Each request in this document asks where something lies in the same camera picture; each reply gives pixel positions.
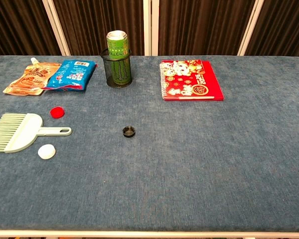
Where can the red bottle cap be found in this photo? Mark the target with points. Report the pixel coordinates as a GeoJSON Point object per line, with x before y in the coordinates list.
{"type": "Point", "coordinates": [57, 112]}

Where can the white bottle cap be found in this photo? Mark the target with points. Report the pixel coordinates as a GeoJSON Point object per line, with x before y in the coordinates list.
{"type": "Point", "coordinates": [46, 151]}

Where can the long pale green plastic stick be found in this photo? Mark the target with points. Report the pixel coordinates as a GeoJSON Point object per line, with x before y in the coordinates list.
{"type": "Point", "coordinates": [27, 132]}

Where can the black bottle cap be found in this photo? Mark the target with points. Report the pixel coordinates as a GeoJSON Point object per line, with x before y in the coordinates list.
{"type": "Point", "coordinates": [129, 132]}

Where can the red spiral calendar notebook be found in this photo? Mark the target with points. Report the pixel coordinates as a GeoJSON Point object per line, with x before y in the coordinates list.
{"type": "Point", "coordinates": [189, 82]}

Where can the blue tablecloth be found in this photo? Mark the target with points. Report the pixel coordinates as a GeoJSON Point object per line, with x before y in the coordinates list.
{"type": "Point", "coordinates": [189, 161]}

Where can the black mesh pen holder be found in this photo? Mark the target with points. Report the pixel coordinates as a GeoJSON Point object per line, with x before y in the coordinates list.
{"type": "Point", "coordinates": [104, 72]}

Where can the green drink can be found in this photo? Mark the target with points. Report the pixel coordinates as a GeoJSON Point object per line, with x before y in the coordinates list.
{"type": "Point", "coordinates": [117, 44]}

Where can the blue snack packet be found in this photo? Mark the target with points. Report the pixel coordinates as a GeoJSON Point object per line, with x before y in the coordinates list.
{"type": "Point", "coordinates": [72, 74]}

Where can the dark brown pleated curtain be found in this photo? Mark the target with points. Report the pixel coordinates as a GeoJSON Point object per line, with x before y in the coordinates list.
{"type": "Point", "coordinates": [102, 15]}

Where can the orange spouted drink pouch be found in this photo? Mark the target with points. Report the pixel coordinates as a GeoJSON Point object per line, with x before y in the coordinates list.
{"type": "Point", "coordinates": [27, 79]}

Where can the white screen frame post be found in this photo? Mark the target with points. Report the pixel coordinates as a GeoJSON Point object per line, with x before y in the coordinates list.
{"type": "Point", "coordinates": [56, 27]}
{"type": "Point", "coordinates": [250, 27]}
{"type": "Point", "coordinates": [151, 27]}

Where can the white table frame edge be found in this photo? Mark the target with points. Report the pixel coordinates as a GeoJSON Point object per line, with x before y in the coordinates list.
{"type": "Point", "coordinates": [149, 234]}

